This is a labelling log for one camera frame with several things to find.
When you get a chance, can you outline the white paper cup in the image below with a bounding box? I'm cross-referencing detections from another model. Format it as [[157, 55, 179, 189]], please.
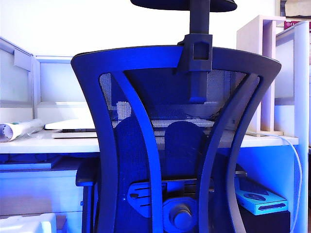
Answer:
[[116, 101, 131, 121]]

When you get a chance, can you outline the white wooden shelf box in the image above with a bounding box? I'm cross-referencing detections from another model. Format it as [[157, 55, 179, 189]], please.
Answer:
[[236, 15, 287, 136]]

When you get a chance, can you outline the black box under desk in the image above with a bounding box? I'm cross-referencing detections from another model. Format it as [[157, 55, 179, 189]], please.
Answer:
[[237, 203, 291, 233]]

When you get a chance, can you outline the white desk partition panel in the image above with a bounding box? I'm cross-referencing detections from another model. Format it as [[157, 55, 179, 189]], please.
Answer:
[[0, 36, 39, 119]]

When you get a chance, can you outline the white foam packaging block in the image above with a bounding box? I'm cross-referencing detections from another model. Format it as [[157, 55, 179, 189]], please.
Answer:
[[0, 212, 58, 233]]

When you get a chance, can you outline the white drawer cabinet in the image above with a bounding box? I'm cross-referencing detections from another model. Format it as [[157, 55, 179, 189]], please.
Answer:
[[0, 169, 86, 219]]

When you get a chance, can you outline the white closed laptop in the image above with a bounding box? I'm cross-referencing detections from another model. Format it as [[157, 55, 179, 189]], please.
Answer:
[[44, 119, 97, 130]]

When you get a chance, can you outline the white cable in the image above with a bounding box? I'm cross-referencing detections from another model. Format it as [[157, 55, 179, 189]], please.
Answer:
[[263, 133, 303, 233]]

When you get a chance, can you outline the rolled white paper bundle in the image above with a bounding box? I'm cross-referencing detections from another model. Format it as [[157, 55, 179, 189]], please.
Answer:
[[0, 118, 47, 143]]

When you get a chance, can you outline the teal product box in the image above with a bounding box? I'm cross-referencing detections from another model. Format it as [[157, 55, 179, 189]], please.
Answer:
[[234, 176, 288, 216]]

